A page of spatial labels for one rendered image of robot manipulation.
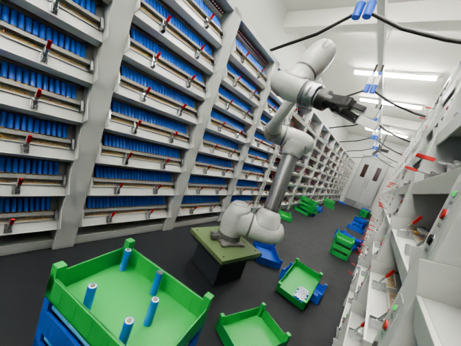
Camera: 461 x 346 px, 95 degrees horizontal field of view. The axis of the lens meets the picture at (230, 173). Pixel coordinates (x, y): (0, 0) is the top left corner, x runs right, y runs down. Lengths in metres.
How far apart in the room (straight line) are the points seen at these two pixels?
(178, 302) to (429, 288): 0.52
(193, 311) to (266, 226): 0.81
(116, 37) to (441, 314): 1.35
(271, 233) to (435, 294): 1.02
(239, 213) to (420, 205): 0.84
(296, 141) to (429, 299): 1.10
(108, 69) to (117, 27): 0.20
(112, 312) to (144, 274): 0.14
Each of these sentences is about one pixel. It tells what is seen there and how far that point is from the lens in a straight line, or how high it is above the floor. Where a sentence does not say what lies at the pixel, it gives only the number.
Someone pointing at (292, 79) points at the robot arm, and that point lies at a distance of 0.90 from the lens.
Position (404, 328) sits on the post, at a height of 0.68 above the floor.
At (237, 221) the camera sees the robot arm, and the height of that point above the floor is 0.40.
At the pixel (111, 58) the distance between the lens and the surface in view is 1.28.
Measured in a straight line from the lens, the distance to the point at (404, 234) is 0.93.
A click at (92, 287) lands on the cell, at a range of 0.57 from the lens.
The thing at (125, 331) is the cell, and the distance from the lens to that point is 0.52.
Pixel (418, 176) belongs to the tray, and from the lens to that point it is 1.11.
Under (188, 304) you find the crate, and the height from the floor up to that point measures 0.42.
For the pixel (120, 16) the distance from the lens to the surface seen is 1.32.
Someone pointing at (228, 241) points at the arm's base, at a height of 0.25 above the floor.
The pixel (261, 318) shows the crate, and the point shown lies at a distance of 1.40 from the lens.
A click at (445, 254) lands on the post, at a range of 0.42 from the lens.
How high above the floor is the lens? 0.84
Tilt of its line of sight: 8 degrees down
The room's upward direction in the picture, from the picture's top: 20 degrees clockwise
